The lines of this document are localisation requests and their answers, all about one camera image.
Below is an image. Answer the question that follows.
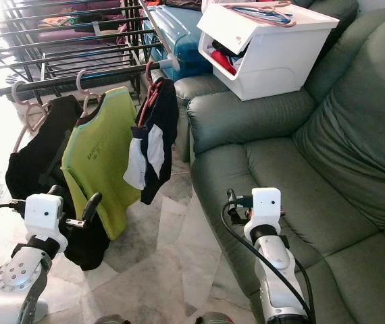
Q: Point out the white plastic storage box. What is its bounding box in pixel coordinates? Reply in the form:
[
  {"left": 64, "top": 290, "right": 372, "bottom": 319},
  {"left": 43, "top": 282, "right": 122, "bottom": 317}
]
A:
[{"left": 197, "top": 3, "right": 340, "bottom": 102}]

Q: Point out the lime green t-shirt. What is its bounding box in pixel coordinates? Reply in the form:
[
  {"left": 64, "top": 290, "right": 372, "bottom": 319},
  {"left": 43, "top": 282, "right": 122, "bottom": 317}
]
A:
[{"left": 61, "top": 86, "right": 134, "bottom": 242}]

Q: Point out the blue plastic container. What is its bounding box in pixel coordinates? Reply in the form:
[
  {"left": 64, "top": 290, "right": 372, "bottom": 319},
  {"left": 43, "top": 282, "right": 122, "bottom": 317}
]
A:
[{"left": 142, "top": 5, "right": 210, "bottom": 82}]

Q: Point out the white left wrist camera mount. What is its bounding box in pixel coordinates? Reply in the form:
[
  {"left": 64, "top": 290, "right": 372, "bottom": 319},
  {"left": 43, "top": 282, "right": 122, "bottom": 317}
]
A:
[{"left": 24, "top": 194, "right": 65, "bottom": 254}]

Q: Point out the robot leg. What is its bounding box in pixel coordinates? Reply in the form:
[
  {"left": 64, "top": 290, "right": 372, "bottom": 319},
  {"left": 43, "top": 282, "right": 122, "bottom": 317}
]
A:
[
  {"left": 95, "top": 315, "right": 129, "bottom": 324},
  {"left": 196, "top": 312, "right": 237, "bottom": 324}
]

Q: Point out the right robot leg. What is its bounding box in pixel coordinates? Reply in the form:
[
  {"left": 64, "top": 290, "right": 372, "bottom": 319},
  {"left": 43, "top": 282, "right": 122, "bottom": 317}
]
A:
[{"left": 196, "top": 312, "right": 237, "bottom": 324}]

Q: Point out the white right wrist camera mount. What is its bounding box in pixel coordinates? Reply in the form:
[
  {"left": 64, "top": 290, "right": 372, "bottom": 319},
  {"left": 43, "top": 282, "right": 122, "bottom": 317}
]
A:
[{"left": 243, "top": 188, "right": 282, "bottom": 234}]

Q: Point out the black t-shirt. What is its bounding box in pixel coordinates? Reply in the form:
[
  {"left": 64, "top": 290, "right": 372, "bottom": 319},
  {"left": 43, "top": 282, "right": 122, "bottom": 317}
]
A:
[{"left": 5, "top": 96, "right": 112, "bottom": 271}]

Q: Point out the metal clothes drying rack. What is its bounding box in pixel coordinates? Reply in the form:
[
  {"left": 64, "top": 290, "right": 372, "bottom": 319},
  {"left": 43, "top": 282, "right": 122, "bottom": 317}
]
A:
[{"left": 0, "top": 0, "right": 180, "bottom": 109}]

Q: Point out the left robot leg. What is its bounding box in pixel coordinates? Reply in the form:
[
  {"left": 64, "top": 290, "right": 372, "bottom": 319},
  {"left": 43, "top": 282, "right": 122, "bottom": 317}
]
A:
[{"left": 95, "top": 315, "right": 129, "bottom": 324}]

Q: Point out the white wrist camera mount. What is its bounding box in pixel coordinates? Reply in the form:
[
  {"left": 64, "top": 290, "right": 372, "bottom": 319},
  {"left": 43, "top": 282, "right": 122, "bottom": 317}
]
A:
[
  {"left": 24, "top": 194, "right": 65, "bottom": 254},
  {"left": 243, "top": 188, "right": 282, "bottom": 234}
]

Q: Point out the red cloth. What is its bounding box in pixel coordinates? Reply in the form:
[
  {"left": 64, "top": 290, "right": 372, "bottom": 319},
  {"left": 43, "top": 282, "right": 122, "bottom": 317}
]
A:
[{"left": 209, "top": 51, "right": 239, "bottom": 76}]

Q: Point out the dark green leather sofa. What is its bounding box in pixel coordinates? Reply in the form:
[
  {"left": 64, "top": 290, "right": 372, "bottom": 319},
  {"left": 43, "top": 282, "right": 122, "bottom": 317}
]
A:
[{"left": 172, "top": 0, "right": 385, "bottom": 324}]

